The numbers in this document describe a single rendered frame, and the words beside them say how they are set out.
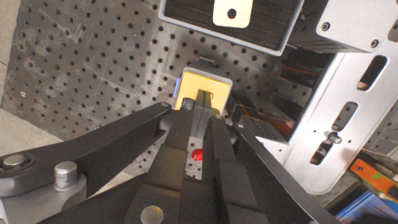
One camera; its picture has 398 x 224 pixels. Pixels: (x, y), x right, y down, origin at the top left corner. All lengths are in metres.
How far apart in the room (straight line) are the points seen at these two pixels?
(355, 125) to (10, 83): 1.22
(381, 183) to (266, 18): 0.48
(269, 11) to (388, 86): 0.38
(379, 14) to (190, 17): 0.25
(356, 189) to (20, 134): 3.46
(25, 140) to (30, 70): 1.50
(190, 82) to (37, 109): 0.89
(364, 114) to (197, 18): 0.44
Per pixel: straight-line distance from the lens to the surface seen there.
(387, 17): 0.34
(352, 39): 0.32
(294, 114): 0.61
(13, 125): 2.40
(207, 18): 0.20
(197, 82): 0.20
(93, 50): 0.79
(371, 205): 2.39
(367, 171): 0.60
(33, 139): 2.33
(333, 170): 0.57
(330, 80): 0.45
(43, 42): 0.91
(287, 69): 0.67
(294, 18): 0.21
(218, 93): 0.21
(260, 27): 0.21
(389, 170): 0.59
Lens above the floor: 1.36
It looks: 70 degrees down
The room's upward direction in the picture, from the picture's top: 173 degrees counter-clockwise
